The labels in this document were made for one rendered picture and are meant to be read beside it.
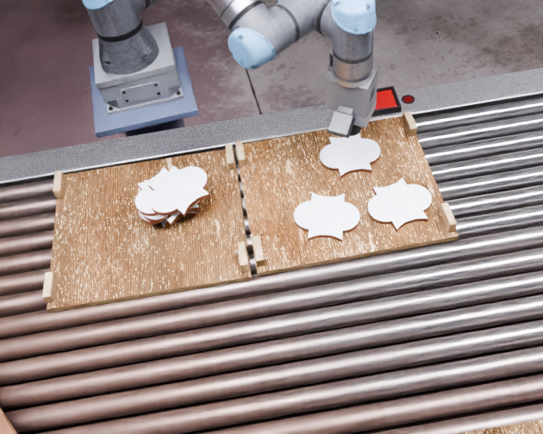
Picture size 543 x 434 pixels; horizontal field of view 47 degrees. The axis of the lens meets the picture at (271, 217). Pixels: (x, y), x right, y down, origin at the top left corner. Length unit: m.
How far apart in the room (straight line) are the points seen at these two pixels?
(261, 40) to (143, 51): 0.58
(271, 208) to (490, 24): 2.22
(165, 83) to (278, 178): 0.45
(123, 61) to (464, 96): 0.83
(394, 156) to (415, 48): 1.78
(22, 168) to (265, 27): 0.75
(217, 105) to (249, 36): 1.83
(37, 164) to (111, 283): 0.42
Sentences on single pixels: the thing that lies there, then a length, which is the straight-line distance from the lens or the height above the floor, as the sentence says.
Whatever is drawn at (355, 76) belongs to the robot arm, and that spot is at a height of 1.20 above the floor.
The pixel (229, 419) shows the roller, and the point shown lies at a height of 0.91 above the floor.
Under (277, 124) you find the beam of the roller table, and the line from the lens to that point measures 1.50.
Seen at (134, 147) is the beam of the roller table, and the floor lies 0.92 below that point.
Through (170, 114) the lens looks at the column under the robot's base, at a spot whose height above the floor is 0.87.
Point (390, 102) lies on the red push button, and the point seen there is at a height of 0.93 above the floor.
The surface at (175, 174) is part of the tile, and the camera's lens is 1.32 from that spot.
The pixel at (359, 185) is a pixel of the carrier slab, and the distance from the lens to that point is 1.35.
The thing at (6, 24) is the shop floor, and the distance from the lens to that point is 3.81.
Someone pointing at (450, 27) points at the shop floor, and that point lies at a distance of 3.30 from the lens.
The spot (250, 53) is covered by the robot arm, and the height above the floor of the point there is 1.30.
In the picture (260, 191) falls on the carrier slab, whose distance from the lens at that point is 1.35.
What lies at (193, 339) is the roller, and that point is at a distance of 1.20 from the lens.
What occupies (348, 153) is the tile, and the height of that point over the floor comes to 0.95.
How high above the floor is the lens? 1.99
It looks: 54 degrees down
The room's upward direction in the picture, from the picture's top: 8 degrees counter-clockwise
